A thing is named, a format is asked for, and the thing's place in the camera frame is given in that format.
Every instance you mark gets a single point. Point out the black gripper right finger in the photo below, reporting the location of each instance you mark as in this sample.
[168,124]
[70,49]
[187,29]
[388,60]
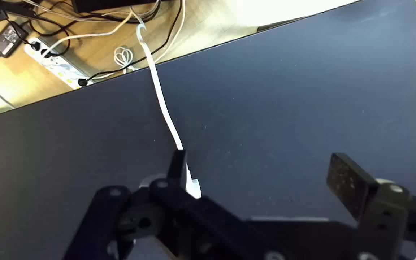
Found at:
[371,201]

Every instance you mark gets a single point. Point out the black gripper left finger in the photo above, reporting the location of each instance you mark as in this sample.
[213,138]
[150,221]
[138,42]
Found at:
[170,189]

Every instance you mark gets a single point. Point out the white floor power strip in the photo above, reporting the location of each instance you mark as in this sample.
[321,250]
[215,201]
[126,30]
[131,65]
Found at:
[64,68]

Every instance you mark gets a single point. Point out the black laptop power brick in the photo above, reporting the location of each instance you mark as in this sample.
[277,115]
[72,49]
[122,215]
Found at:
[11,37]

